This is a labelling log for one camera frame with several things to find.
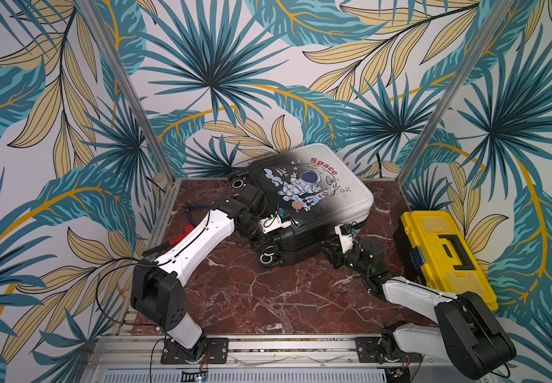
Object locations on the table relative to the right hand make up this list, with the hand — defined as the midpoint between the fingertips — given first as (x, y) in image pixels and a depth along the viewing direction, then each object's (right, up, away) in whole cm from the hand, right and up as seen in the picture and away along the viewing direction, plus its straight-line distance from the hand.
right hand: (324, 243), depth 86 cm
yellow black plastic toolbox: (+34, -3, -10) cm, 35 cm away
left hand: (-19, 0, -9) cm, 21 cm away
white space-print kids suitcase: (-3, +19, 0) cm, 20 cm away
